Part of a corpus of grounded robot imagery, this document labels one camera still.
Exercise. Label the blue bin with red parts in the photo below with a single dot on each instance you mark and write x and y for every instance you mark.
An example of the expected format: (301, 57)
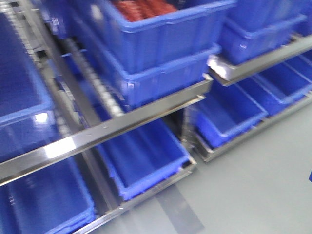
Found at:
(147, 43)

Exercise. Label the blue plastic bin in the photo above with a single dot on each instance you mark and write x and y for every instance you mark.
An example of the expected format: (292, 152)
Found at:
(141, 158)
(225, 113)

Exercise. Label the stainless steel shelf rack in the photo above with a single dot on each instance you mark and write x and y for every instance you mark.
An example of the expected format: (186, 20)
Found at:
(81, 141)

